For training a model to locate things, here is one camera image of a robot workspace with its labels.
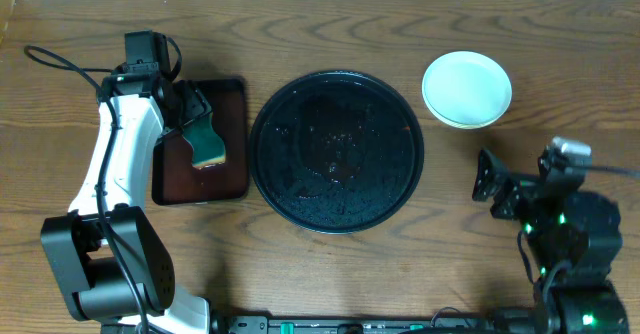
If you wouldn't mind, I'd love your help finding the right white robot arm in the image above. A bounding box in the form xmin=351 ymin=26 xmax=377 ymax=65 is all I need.
xmin=472 ymin=143 xmax=630 ymax=333

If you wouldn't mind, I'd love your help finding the dark red rectangular tray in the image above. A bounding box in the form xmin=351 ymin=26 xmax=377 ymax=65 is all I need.
xmin=151 ymin=78 xmax=249 ymax=206

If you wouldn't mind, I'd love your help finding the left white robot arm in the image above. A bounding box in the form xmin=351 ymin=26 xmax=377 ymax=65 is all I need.
xmin=40 ymin=74 xmax=212 ymax=333

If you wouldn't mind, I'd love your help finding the yellow plate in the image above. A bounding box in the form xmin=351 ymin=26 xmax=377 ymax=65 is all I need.
xmin=436 ymin=116 xmax=498 ymax=130

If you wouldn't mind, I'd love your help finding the round black tray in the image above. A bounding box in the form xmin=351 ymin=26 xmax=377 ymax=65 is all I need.
xmin=249 ymin=70 xmax=424 ymax=234

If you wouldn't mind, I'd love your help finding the green yellow sponge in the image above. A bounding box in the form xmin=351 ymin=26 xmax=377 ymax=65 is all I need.
xmin=182 ymin=113 xmax=226 ymax=169

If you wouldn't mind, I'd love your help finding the light blue plate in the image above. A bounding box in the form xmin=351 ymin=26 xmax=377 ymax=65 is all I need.
xmin=421 ymin=51 xmax=513 ymax=124

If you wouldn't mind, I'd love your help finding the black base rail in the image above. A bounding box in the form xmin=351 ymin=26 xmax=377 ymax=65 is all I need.
xmin=210 ymin=309 xmax=500 ymax=334

